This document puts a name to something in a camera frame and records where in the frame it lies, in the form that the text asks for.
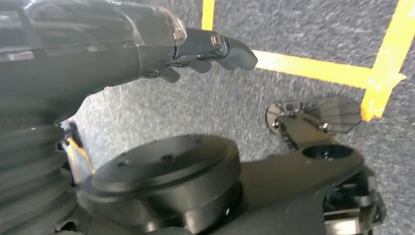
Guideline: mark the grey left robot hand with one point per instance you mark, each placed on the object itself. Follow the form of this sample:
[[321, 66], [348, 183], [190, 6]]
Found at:
[[81, 52]]

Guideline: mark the yellow floor tape outline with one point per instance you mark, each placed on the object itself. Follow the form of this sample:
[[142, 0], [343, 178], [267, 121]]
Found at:
[[308, 68]]

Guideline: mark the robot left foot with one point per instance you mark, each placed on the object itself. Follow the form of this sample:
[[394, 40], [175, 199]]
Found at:
[[337, 113]]

